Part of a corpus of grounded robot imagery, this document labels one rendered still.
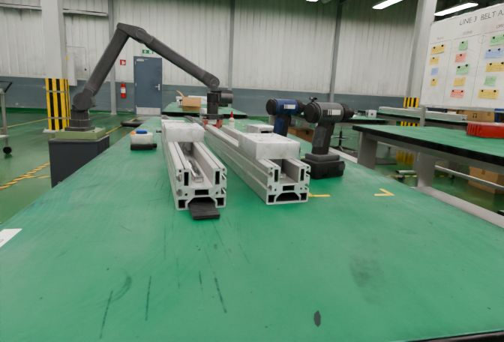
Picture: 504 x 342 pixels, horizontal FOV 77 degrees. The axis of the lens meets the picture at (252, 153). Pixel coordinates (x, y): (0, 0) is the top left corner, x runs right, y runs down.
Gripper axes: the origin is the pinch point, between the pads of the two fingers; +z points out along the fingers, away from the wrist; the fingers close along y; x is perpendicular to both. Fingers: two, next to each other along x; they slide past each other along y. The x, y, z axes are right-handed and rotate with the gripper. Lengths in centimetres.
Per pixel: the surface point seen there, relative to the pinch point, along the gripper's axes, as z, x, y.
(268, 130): -4.8, -30.9, 18.9
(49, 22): -139, 590, -213
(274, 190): 0, -98, -5
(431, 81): -41, 142, 291
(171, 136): -7, -65, -25
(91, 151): 7, -10, -55
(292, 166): -5, -94, 1
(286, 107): -16, -53, 17
